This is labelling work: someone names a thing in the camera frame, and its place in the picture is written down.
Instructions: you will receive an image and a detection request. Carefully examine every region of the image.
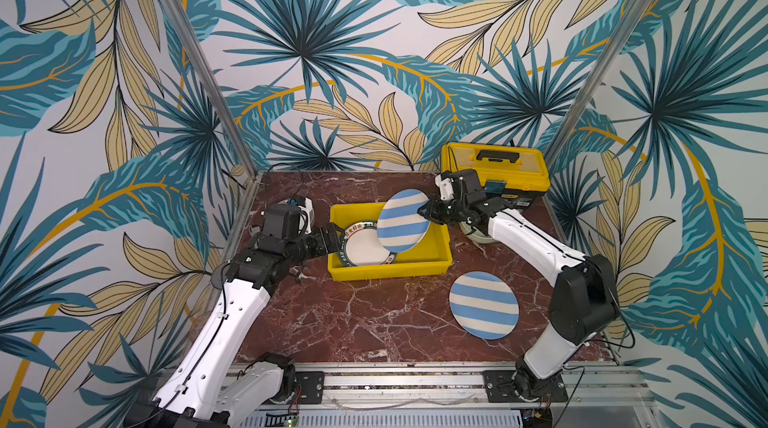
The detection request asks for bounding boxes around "blue cream striped plate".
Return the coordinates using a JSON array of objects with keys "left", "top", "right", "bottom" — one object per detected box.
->
[
  {"left": 377, "top": 189, "right": 430, "bottom": 253},
  {"left": 448, "top": 271, "right": 520, "bottom": 340}
]

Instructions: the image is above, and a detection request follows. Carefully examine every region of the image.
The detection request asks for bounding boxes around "yellow plastic bin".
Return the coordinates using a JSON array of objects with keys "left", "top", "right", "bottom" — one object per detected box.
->
[{"left": 327, "top": 202, "right": 453, "bottom": 282}]

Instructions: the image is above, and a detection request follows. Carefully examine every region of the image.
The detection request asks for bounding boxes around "white plate dark green rim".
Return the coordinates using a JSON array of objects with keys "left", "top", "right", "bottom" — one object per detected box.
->
[{"left": 338, "top": 220, "right": 396, "bottom": 267}]

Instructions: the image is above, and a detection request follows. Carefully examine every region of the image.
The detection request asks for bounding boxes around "pale green bowl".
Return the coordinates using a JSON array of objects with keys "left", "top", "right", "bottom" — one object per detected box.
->
[{"left": 459, "top": 222, "right": 496, "bottom": 245}]

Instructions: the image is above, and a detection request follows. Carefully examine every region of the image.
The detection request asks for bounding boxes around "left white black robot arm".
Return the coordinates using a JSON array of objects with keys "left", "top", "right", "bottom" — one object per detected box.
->
[{"left": 123, "top": 199, "right": 344, "bottom": 427}]

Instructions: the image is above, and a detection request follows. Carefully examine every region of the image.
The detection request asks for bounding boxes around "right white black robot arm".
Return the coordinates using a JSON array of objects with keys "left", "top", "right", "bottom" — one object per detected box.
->
[{"left": 418, "top": 169, "right": 621, "bottom": 401}]

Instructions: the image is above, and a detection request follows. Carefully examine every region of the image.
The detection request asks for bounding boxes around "yellow black toolbox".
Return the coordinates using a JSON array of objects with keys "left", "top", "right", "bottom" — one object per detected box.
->
[{"left": 441, "top": 142, "right": 550, "bottom": 209}]

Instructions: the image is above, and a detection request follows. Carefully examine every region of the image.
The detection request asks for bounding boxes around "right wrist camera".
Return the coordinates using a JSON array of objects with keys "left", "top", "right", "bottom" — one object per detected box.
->
[{"left": 435, "top": 173, "right": 454, "bottom": 202}]

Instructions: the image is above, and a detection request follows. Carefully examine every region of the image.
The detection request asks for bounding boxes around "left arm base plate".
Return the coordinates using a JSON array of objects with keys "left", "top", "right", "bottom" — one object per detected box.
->
[{"left": 285, "top": 371, "right": 326, "bottom": 407}]

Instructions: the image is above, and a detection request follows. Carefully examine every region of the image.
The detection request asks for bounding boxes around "aluminium front rail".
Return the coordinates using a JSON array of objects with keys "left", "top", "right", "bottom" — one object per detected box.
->
[{"left": 143, "top": 361, "right": 655, "bottom": 411}]

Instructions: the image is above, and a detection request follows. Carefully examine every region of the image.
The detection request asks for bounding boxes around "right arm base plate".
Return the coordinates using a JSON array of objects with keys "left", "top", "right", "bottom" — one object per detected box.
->
[{"left": 482, "top": 370, "right": 568, "bottom": 403}]

